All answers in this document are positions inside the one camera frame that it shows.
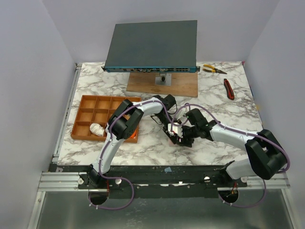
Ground aluminium frame rail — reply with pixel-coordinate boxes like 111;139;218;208
38;63;82;192

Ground orange rolled cloth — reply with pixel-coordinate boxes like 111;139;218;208
130;128;139;139

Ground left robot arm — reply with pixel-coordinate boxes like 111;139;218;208
89;94;176;188

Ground grey metal stand bracket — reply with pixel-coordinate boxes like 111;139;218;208
155;73;172;86

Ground network switch grey blue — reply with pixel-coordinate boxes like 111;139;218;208
102;20;200;73

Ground yellow handled pliers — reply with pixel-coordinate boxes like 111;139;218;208
203;64;227;74

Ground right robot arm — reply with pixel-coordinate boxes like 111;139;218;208
168;108;288;187

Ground brown compartment tray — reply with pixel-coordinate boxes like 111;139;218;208
71;95;142;142

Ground pink navy-trimmed underwear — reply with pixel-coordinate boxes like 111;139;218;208
168;139;175;147

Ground black mounting rail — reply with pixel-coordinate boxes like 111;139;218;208
78;166;247;199

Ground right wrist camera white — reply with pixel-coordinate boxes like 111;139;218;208
167;123;183;138

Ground red black utility knife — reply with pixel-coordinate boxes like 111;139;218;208
224;78;235;100

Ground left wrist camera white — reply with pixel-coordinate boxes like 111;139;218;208
176;110;188;119

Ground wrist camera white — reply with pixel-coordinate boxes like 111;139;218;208
167;123;183;138
176;110;188;119

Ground white pink-trimmed underwear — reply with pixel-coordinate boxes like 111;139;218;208
90;123;105;136

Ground wooden base board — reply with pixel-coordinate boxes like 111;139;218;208
126;73;198;97

